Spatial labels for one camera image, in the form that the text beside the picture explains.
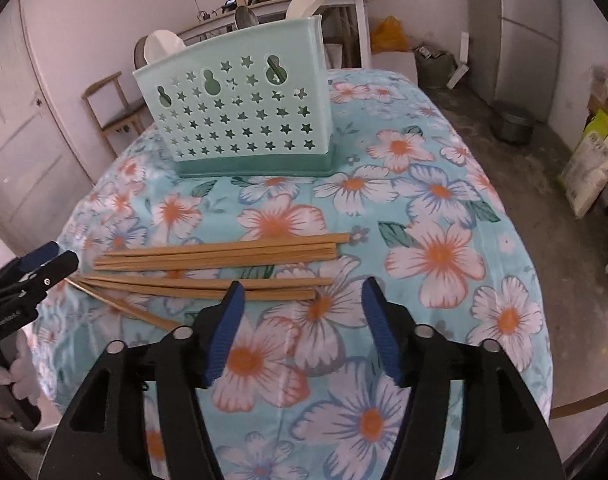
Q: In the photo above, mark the white ceramic spoon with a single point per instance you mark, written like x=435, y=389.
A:
x=161, y=45

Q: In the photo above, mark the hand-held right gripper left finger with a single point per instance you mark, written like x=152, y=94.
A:
x=224, y=335

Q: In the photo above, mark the white refrigerator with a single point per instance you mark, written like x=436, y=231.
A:
x=529, y=60

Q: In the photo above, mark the white cardboard box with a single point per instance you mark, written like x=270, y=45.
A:
x=396, y=65

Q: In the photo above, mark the metal pot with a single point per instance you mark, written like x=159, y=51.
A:
x=511, y=122

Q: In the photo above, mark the metal spoon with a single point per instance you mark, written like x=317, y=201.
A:
x=244, y=17
x=140, y=52

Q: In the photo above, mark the green star-holed utensil holder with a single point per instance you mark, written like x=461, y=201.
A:
x=234, y=125

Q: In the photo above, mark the wooden chair dark seat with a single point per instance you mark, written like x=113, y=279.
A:
x=126, y=110

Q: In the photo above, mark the grey-green bag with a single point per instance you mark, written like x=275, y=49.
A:
x=434, y=67

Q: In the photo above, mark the white sack green print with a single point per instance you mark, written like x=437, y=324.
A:
x=586, y=170

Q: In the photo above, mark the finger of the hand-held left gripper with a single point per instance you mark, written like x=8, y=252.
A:
x=41, y=254
x=59, y=265

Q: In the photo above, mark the floral blue blanket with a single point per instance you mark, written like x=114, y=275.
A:
x=409, y=260

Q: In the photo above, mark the white panelled door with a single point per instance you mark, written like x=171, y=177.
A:
x=24, y=125

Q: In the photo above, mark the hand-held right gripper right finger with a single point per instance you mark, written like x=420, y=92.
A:
x=384, y=335

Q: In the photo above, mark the yellow plastic bag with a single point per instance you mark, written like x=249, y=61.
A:
x=388, y=35

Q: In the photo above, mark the white plastic strip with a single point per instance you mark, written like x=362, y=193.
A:
x=456, y=77

